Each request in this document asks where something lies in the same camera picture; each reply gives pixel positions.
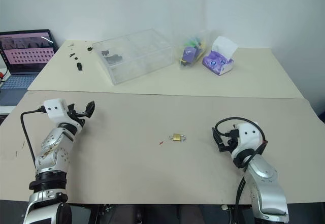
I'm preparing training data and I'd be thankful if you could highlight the black part in box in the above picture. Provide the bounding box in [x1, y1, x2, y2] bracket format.
[101, 49, 124, 65]

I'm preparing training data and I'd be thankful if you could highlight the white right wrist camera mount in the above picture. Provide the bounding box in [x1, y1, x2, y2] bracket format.
[231, 122, 265, 159]

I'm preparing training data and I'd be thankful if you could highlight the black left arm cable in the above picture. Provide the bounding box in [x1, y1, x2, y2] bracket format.
[20, 108, 48, 165]

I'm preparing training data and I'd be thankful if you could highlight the purple tissue pack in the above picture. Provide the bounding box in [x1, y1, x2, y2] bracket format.
[202, 36, 239, 76]

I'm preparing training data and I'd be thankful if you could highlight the open laptop computer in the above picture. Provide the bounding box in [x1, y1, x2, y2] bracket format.
[0, 29, 59, 107]

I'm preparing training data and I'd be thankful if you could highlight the clear plastic compartment box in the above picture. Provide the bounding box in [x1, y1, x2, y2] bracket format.
[92, 28, 174, 85]

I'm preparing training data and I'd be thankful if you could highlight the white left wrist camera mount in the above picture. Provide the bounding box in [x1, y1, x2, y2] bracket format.
[43, 99, 86, 129]

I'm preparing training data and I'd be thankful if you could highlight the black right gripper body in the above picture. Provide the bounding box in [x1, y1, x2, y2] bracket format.
[222, 130, 238, 152]

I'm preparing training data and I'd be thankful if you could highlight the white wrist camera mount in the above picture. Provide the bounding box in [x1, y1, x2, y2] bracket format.
[43, 99, 86, 129]
[231, 122, 265, 159]

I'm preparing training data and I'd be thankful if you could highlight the small brass padlock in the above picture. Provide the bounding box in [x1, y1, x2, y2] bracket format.
[172, 132, 187, 142]

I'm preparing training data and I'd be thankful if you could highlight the clear bag of colourful items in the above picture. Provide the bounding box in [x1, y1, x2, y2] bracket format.
[173, 29, 211, 71]

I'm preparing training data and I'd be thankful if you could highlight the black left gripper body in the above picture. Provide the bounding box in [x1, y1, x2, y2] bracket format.
[66, 103, 88, 120]

